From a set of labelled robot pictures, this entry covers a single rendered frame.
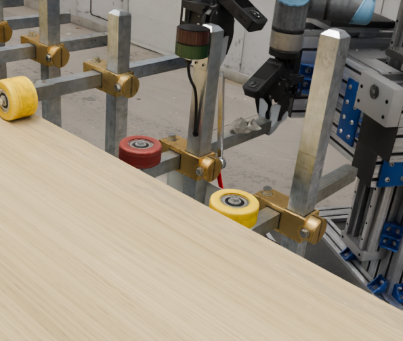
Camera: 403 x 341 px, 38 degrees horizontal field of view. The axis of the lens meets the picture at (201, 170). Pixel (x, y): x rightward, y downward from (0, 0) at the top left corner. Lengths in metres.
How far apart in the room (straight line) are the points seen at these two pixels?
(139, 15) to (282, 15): 3.85
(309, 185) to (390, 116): 0.41
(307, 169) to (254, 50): 3.37
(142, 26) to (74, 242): 4.38
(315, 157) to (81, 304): 0.47
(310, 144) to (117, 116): 0.50
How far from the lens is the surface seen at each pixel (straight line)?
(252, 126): 1.33
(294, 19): 1.33
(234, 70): 4.47
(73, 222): 0.86
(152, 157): 1.07
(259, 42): 4.30
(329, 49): 0.93
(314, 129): 0.97
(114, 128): 1.32
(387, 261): 1.96
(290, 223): 1.04
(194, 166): 1.15
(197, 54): 1.03
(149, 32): 5.07
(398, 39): 1.75
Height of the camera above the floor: 1.36
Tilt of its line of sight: 27 degrees down
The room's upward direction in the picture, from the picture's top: 6 degrees clockwise
